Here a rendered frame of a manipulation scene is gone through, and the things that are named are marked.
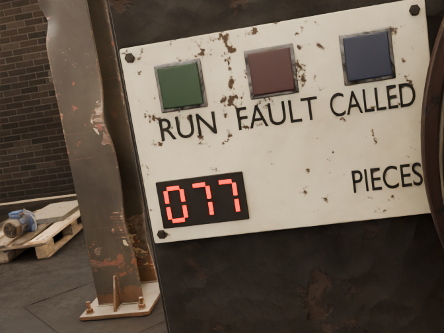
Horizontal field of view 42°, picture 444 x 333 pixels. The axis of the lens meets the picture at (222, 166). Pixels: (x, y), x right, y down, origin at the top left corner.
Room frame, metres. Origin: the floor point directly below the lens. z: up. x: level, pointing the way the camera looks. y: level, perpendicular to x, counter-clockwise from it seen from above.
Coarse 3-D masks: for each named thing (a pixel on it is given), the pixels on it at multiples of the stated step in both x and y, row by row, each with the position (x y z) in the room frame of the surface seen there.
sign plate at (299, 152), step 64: (128, 64) 0.52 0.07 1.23; (320, 64) 0.50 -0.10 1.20; (192, 128) 0.52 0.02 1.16; (256, 128) 0.51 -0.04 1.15; (320, 128) 0.50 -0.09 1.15; (384, 128) 0.49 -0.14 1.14; (192, 192) 0.51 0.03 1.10; (256, 192) 0.51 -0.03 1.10; (320, 192) 0.50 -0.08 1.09; (384, 192) 0.49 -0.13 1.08
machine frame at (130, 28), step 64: (128, 0) 0.54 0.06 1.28; (192, 0) 0.53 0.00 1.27; (256, 0) 0.52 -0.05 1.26; (320, 0) 0.51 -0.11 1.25; (384, 0) 0.51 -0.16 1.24; (192, 256) 0.54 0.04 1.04; (256, 256) 0.53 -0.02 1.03; (320, 256) 0.52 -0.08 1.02; (384, 256) 0.51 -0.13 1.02; (192, 320) 0.54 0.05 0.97; (256, 320) 0.53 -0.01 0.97; (320, 320) 0.52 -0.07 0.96; (384, 320) 0.51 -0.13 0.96
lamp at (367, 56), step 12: (360, 36) 0.49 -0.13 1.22; (372, 36) 0.48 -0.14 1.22; (384, 36) 0.48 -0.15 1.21; (348, 48) 0.49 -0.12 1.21; (360, 48) 0.49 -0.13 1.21; (372, 48) 0.48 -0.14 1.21; (384, 48) 0.48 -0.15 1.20; (348, 60) 0.49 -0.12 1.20; (360, 60) 0.49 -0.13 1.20; (372, 60) 0.48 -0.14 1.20; (384, 60) 0.48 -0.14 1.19; (348, 72) 0.49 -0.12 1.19; (360, 72) 0.49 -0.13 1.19; (372, 72) 0.48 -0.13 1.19; (384, 72) 0.48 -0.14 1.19
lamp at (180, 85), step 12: (168, 72) 0.51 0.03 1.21; (180, 72) 0.51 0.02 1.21; (192, 72) 0.51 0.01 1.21; (168, 84) 0.51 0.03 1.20; (180, 84) 0.51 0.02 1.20; (192, 84) 0.51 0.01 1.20; (168, 96) 0.51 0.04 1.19; (180, 96) 0.51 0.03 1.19; (192, 96) 0.51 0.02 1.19; (168, 108) 0.51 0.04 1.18
